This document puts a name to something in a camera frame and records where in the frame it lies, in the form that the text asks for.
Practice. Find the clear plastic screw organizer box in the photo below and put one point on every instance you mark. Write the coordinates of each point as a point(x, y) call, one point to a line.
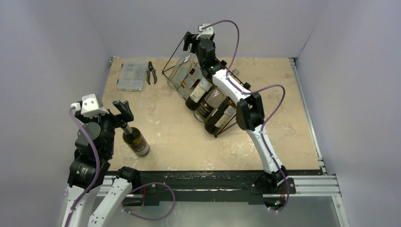
point(132, 76)

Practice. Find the clear glass bottle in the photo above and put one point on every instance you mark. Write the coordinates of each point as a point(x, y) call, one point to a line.
point(181, 70)

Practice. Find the black grey pliers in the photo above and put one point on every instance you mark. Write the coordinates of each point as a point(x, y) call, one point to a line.
point(150, 71)

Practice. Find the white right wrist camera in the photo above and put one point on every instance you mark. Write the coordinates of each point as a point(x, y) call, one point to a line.
point(206, 31)

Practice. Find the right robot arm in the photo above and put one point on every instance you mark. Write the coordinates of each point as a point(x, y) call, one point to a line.
point(249, 115)

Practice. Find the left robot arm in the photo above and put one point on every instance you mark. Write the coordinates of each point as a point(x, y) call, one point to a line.
point(94, 149)

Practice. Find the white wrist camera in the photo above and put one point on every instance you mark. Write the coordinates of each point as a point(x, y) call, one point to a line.
point(90, 106)
point(206, 31)

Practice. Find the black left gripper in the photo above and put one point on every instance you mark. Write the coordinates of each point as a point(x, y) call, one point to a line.
point(126, 115)

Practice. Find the green wine bottle white label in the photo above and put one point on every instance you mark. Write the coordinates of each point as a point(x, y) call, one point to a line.
point(135, 141)

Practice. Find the olive green wine bottle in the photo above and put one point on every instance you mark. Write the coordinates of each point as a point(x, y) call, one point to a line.
point(220, 116)

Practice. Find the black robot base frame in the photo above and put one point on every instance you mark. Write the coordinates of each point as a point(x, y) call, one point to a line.
point(228, 186)

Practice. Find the square clear bottle black cap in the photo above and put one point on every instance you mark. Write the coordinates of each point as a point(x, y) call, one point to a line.
point(190, 82)

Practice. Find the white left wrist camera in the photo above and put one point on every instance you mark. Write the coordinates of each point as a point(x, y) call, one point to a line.
point(90, 106)

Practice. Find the clear champagne bottle black label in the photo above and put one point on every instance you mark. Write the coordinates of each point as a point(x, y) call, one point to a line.
point(213, 99)

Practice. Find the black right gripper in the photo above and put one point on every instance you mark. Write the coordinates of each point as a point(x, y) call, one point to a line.
point(194, 39)

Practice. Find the dark green wine bottle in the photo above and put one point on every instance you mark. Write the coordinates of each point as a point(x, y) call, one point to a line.
point(199, 93)

